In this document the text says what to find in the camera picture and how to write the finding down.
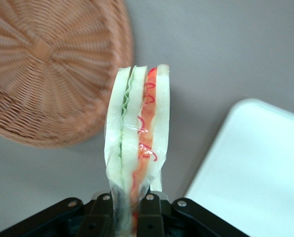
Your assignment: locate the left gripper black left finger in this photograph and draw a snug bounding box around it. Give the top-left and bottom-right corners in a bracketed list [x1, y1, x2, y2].
[80, 192, 115, 237]

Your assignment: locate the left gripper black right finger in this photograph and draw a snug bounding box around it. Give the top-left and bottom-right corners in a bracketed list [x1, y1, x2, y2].
[136, 191, 165, 237]

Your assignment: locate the plastic sandwich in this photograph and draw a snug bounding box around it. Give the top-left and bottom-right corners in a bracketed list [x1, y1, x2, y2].
[104, 64, 172, 237]

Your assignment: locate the cream plastic tray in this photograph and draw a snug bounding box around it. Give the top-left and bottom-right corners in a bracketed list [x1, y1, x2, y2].
[185, 98, 294, 237]

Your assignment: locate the brown round wicker basket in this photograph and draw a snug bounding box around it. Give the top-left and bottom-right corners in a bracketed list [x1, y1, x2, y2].
[0, 0, 134, 149]

